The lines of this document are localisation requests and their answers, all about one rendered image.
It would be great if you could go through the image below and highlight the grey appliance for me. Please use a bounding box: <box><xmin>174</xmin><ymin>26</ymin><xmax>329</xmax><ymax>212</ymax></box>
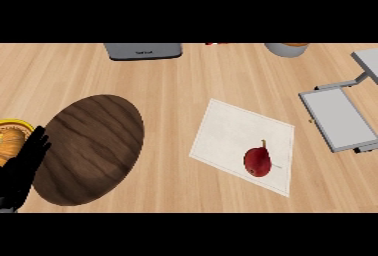
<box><xmin>101</xmin><ymin>42</ymin><xmax>184</xmax><ymax>62</ymax></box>

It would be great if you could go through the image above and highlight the yellow bowl with orange food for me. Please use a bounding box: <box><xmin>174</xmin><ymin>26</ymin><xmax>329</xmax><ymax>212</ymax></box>
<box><xmin>0</xmin><ymin>118</ymin><xmax>35</xmax><ymax>168</ymax></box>

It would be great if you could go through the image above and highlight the grey tiered shelf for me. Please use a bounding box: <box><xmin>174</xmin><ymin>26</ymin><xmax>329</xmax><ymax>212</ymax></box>
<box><xmin>296</xmin><ymin>48</ymin><xmax>378</xmax><ymax>154</ymax></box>

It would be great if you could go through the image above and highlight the white placemat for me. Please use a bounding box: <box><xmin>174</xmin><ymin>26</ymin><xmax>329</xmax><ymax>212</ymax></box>
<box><xmin>188</xmin><ymin>98</ymin><xmax>296</xmax><ymax>198</ymax></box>

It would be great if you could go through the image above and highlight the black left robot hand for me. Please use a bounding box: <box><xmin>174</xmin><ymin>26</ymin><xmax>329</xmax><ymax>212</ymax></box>
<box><xmin>0</xmin><ymin>125</ymin><xmax>53</xmax><ymax>211</ymax></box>

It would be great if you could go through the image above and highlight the dark oval wooden board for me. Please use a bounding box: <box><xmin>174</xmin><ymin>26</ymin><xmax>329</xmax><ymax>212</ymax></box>
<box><xmin>31</xmin><ymin>94</ymin><xmax>146</xmax><ymax>207</ymax></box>

